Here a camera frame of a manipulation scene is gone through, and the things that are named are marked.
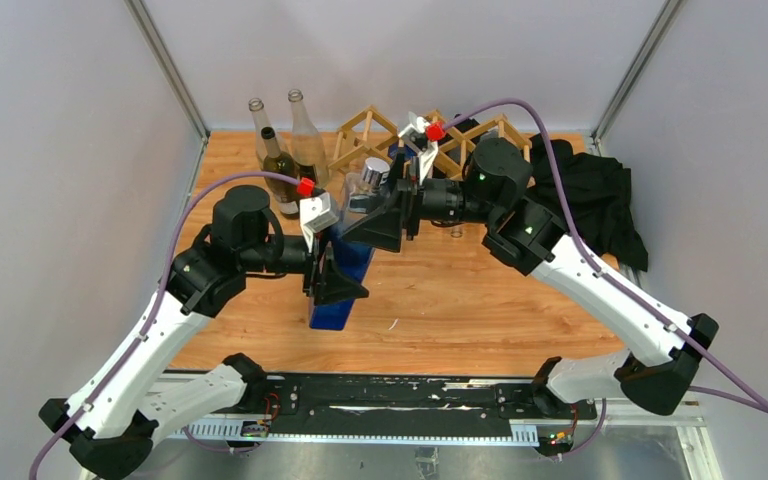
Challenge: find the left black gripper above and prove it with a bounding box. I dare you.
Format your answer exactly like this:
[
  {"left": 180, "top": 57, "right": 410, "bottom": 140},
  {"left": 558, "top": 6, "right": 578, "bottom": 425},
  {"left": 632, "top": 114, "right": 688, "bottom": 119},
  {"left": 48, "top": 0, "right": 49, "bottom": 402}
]
[{"left": 240, "top": 222, "right": 370, "bottom": 302}]

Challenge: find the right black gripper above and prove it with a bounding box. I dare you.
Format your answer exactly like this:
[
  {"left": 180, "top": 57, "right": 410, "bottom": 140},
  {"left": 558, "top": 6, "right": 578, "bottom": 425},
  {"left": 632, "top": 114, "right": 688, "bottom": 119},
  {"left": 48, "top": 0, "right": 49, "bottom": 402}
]
[{"left": 342, "top": 147, "right": 500, "bottom": 252}]

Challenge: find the clear wine bottle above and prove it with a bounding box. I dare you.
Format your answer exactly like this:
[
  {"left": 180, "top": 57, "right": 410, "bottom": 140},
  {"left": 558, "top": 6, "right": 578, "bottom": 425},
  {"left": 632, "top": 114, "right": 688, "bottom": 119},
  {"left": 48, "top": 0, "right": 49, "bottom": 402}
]
[
  {"left": 288, "top": 89, "right": 330, "bottom": 188},
  {"left": 248, "top": 97, "right": 271, "bottom": 164}
]

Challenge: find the dark green wine bottle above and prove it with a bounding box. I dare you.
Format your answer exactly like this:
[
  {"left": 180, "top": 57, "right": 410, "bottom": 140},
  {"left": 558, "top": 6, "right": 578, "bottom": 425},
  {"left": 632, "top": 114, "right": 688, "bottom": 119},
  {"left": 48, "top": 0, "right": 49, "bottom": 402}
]
[{"left": 260, "top": 127, "right": 299, "bottom": 219}]

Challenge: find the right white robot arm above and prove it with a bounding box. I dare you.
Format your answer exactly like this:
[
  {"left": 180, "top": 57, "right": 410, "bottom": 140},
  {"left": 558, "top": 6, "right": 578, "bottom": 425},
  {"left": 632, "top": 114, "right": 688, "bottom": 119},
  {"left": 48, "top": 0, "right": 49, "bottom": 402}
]
[{"left": 345, "top": 138, "right": 718, "bottom": 418}]

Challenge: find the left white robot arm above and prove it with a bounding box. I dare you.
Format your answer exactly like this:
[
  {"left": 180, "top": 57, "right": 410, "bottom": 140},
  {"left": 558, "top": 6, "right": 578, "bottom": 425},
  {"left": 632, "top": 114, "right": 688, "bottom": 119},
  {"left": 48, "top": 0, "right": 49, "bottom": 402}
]
[{"left": 39, "top": 185, "right": 368, "bottom": 479}]

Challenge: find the wooden wine rack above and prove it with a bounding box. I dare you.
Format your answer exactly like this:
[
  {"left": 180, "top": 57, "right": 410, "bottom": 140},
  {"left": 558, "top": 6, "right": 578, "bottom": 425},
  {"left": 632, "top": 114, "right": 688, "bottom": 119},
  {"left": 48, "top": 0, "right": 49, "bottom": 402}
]
[{"left": 328, "top": 104, "right": 532, "bottom": 183}]

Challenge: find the black cloth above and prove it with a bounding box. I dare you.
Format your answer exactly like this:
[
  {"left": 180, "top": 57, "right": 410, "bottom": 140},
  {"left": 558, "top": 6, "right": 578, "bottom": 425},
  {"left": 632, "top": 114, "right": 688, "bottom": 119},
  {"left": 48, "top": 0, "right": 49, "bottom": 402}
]
[{"left": 551, "top": 140, "right": 649, "bottom": 271}]

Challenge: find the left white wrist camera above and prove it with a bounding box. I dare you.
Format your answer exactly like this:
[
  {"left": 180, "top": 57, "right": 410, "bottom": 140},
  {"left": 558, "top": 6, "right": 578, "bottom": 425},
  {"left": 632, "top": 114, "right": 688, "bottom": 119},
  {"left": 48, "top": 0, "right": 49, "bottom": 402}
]
[{"left": 299, "top": 191, "right": 340, "bottom": 253}]

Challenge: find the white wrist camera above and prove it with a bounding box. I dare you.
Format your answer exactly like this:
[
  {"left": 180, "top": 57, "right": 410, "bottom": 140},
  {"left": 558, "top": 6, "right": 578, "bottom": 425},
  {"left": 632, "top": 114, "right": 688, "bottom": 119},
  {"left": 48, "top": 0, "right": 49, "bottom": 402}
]
[
  {"left": 299, "top": 191, "right": 340, "bottom": 253},
  {"left": 398, "top": 112, "right": 446, "bottom": 185}
]

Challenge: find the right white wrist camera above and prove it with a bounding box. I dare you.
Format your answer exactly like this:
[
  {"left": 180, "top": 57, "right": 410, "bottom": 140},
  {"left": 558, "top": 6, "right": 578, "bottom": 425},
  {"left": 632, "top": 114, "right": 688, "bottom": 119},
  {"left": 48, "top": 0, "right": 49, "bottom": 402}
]
[{"left": 398, "top": 112, "right": 446, "bottom": 185}]

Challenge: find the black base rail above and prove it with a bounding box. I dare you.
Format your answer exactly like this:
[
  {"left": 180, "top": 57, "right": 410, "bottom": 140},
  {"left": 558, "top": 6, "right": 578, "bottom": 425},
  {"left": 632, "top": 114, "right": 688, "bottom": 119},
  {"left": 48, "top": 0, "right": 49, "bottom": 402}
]
[{"left": 222, "top": 372, "right": 597, "bottom": 441}]

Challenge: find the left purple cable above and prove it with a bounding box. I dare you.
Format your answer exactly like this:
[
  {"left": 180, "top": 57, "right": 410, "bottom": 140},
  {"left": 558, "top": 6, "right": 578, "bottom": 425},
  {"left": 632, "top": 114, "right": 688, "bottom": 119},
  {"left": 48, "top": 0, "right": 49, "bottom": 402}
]
[{"left": 28, "top": 172, "right": 316, "bottom": 480}]

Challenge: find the purple cable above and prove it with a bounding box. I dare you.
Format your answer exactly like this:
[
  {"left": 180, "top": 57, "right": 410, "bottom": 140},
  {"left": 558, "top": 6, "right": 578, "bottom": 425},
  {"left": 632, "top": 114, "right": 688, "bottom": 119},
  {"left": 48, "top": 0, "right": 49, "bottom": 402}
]
[
  {"left": 28, "top": 172, "right": 316, "bottom": 480},
  {"left": 426, "top": 97, "right": 768, "bottom": 458}
]

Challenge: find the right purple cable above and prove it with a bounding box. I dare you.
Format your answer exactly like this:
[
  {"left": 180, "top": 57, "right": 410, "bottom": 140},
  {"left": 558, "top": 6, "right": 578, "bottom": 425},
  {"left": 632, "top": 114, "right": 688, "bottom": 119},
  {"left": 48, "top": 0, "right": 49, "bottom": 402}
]
[{"left": 426, "top": 97, "right": 768, "bottom": 458}]

